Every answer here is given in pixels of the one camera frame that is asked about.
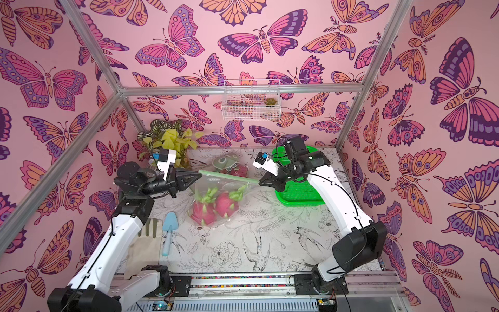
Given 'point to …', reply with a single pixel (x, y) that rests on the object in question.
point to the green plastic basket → (299, 192)
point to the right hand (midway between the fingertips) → (265, 178)
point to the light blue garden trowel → (170, 224)
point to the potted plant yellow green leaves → (170, 136)
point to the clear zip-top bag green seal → (210, 184)
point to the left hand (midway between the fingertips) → (202, 176)
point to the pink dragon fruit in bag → (203, 213)
